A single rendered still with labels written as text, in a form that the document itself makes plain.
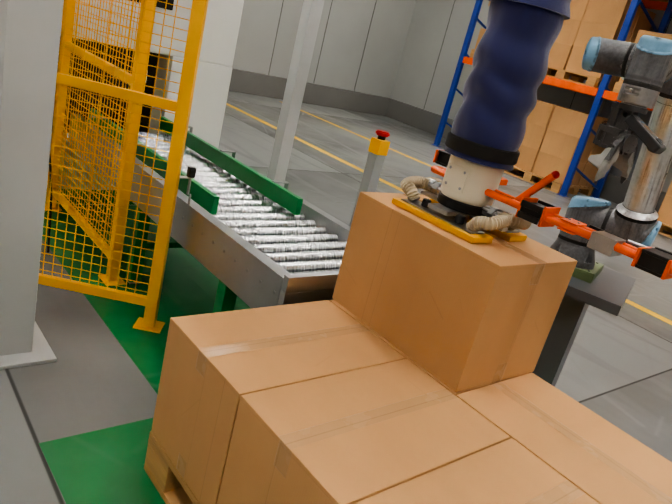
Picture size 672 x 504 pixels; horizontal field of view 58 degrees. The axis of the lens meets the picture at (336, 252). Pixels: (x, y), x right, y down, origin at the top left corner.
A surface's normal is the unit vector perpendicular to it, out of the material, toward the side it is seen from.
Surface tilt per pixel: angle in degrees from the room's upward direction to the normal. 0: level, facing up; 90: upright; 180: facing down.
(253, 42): 90
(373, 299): 90
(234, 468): 90
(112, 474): 0
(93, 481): 0
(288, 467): 90
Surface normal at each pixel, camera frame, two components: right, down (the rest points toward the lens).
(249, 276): -0.76, 0.04
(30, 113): 0.61, 0.40
